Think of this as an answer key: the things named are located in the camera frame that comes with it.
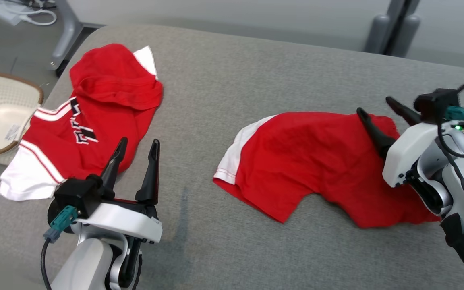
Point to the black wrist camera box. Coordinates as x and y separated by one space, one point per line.
437 102
75 195

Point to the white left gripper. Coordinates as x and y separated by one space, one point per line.
127 225

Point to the red shorts with white stripe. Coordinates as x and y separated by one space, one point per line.
304 161

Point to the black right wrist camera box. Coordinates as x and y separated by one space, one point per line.
437 102

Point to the red jersey with white sleeves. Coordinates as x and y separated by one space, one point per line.
107 104

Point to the grey partition post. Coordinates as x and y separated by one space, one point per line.
377 32

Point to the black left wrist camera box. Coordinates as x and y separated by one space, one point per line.
75 195

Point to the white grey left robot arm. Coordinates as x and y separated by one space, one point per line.
83 266

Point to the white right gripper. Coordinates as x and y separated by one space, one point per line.
407 153

